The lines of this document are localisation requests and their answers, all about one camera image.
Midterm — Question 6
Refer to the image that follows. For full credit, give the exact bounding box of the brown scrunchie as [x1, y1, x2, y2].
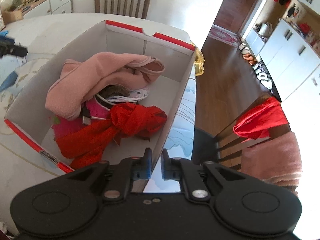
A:
[98, 85, 130, 99]

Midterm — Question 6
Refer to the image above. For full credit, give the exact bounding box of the brown wooden door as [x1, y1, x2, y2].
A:
[214, 0, 253, 33]

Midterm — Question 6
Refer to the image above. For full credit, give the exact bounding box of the pink fabric garment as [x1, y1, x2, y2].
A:
[45, 52, 165, 120]

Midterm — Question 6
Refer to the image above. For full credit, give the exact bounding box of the white shoe cabinet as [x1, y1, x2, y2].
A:
[245, 0, 319, 101]

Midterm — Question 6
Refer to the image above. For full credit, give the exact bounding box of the red patterned doormat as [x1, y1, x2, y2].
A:
[208, 24, 240, 47]

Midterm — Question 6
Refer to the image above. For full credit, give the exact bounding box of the white drawer sideboard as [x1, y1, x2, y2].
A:
[22, 0, 73, 19]

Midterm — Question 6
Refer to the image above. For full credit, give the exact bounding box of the pink towel on chair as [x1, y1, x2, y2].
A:
[241, 132, 302, 187]

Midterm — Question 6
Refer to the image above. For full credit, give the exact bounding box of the dark wooden chair right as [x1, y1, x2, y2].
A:
[215, 94, 291, 154]

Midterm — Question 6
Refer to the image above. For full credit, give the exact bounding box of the red knotted cloth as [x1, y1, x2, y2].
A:
[55, 103, 167, 170]

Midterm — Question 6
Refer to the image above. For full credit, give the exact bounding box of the yellow plastic bag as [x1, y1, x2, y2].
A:
[194, 47, 205, 76]

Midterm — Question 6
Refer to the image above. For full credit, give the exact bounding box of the white patterned face mask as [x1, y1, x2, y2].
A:
[106, 86, 150, 103]

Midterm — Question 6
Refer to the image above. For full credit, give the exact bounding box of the white cardboard box red rim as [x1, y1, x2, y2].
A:
[1, 14, 195, 176]

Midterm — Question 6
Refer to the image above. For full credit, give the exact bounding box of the black white floor mat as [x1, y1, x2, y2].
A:
[252, 58, 281, 102]

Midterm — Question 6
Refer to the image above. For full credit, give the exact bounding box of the pink fuzzy plush toy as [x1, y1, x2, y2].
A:
[52, 96, 112, 139]

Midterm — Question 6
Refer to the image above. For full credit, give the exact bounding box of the red cloth on chair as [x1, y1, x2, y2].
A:
[233, 97, 289, 140]

